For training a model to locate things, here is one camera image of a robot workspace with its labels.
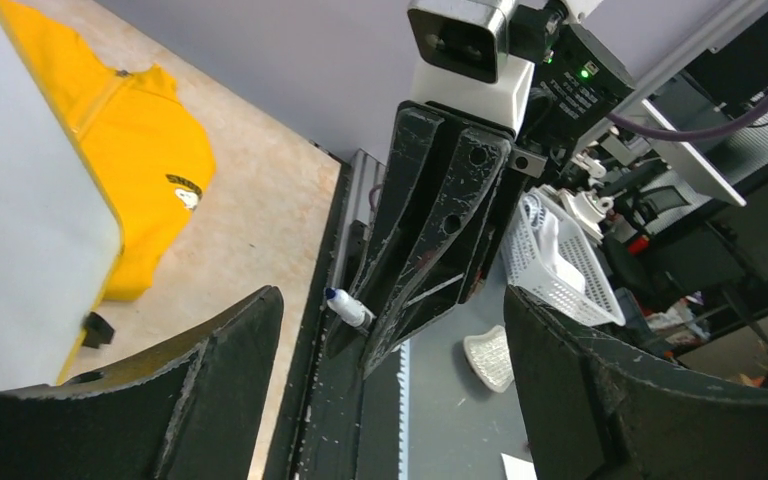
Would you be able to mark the white plastic basket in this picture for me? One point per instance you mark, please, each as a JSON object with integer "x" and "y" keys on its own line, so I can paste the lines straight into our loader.
{"x": 546, "y": 252}

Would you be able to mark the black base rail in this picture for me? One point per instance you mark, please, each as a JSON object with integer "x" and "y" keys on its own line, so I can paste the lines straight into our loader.
{"x": 333, "y": 423}

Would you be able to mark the white marker pen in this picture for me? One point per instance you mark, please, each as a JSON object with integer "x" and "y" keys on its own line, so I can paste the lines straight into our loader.
{"x": 350, "y": 310}

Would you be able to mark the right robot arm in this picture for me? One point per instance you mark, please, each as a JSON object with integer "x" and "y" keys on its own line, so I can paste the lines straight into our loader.
{"x": 577, "y": 83}

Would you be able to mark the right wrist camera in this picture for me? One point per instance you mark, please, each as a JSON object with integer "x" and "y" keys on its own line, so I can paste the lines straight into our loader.
{"x": 465, "y": 62}

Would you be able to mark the yellow t-shirt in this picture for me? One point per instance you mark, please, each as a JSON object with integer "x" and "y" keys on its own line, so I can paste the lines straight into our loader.
{"x": 151, "y": 156}

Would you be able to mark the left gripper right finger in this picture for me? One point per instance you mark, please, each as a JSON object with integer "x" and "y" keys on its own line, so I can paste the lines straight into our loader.
{"x": 595, "y": 407}

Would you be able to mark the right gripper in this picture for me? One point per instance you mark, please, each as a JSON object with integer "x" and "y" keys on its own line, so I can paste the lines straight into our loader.
{"x": 447, "y": 191}

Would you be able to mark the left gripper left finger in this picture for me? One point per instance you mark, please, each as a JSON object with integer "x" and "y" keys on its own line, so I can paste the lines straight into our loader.
{"x": 189, "y": 407}

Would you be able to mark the white mesh piece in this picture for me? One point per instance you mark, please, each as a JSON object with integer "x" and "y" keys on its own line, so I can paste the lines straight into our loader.
{"x": 489, "y": 358}

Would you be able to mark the yellow-framed whiteboard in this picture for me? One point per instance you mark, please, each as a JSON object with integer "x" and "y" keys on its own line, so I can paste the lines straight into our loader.
{"x": 58, "y": 236}

